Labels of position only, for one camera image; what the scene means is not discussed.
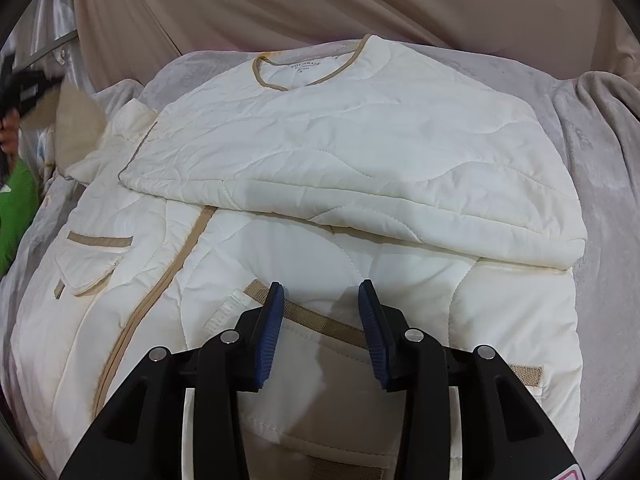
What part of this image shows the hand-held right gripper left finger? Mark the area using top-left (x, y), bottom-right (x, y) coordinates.
top-left (60, 281), bottom-right (286, 480)

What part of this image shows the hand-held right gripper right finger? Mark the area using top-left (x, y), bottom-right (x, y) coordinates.
top-left (358, 279), bottom-right (585, 480)

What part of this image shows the white quilted jacket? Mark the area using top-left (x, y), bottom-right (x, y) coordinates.
top-left (10, 34), bottom-right (588, 480)

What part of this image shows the person's left hand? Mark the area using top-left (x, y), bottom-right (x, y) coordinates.
top-left (0, 112), bottom-right (22, 157)

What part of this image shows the grey metal bar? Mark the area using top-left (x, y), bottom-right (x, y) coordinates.
top-left (14, 34), bottom-right (80, 70)

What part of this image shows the silver satin curtain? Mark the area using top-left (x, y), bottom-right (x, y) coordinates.
top-left (17, 0), bottom-right (88, 111)

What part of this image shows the grey floral blanket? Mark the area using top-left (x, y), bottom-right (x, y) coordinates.
top-left (0, 35), bottom-right (640, 480)

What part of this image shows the beige curtain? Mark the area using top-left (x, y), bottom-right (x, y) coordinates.
top-left (72, 0), bottom-right (640, 98)

